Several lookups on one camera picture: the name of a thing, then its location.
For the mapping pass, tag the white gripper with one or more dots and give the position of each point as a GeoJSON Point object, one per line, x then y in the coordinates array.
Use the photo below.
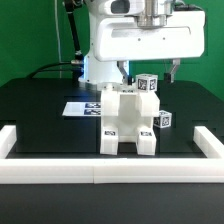
{"type": "Point", "coordinates": [120, 39]}

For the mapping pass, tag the white tagged cube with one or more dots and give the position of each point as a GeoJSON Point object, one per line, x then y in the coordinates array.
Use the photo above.
{"type": "Point", "coordinates": [146, 82]}

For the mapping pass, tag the white chair backrest part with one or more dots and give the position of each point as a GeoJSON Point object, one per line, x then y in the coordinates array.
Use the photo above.
{"type": "Point", "coordinates": [117, 99]}

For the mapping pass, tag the white chair seat part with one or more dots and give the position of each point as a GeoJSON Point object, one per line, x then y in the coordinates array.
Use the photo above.
{"type": "Point", "coordinates": [128, 118]}

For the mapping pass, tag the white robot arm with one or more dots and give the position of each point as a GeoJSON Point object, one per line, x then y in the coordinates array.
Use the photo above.
{"type": "Point", "coordinates": [147, 14]}

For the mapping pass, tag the white sheet with tags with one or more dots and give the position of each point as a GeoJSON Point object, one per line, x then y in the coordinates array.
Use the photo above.
{"type": "Point", "coordinates": [81, 109]}

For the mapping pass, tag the white U-shaped border fence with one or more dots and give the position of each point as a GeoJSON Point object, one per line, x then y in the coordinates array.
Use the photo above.
{"type": "Point", "coordinates": [209, 169]}

